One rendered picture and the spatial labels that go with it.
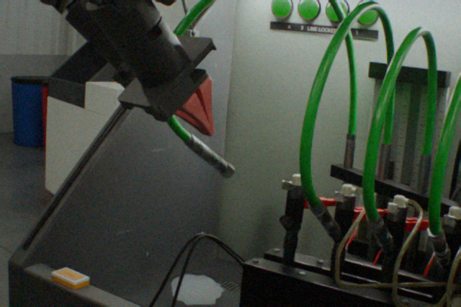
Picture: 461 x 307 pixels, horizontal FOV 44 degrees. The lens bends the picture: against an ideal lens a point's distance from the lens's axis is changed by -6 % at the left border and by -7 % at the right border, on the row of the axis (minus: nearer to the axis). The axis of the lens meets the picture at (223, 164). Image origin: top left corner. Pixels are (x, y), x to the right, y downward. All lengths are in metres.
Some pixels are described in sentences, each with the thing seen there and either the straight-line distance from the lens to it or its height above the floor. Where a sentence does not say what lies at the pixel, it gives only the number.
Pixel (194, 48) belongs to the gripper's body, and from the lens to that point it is 0.63.
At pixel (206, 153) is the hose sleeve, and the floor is 1.14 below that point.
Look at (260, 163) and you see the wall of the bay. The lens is 1.25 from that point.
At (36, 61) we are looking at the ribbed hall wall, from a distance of 8.06.
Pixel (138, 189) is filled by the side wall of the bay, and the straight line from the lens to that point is 1.09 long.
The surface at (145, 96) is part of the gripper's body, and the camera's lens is 0.61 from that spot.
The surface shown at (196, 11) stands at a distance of 0.84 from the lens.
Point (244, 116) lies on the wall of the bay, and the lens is 1.26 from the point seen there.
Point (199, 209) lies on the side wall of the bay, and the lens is 1.25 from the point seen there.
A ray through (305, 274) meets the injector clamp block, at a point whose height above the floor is 0.98.
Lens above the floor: 1.30
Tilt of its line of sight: 12 degrees down
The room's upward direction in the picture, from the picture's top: 5 degrees clockwise
